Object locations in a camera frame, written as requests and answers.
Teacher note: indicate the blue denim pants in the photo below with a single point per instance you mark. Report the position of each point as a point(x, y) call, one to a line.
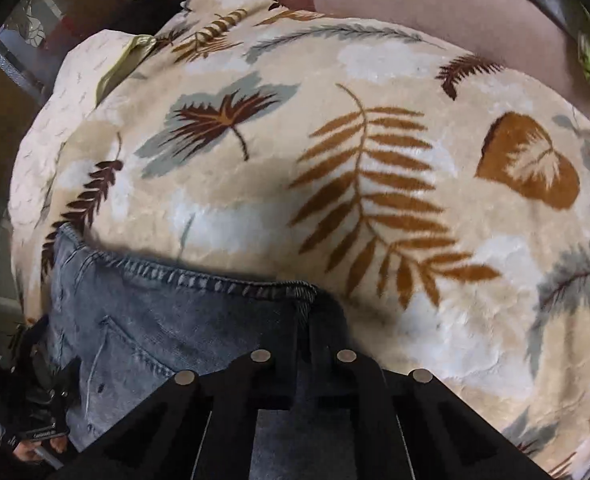
point(175, 320)

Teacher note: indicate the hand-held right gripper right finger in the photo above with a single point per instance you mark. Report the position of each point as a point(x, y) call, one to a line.
point(325, 350)

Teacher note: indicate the person's left hand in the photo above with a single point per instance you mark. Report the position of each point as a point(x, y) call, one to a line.
point(55, 444)

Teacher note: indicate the leaf print fleece blanket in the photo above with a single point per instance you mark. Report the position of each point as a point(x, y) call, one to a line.
point(275, 185)

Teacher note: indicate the wooden cabinet with glass door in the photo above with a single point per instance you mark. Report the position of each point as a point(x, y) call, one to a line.
point(30, 30)

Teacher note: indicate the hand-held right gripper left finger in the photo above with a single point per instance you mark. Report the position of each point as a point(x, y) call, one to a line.
point(295, 355)

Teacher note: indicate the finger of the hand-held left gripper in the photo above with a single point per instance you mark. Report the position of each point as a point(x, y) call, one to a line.
point(32, 335)

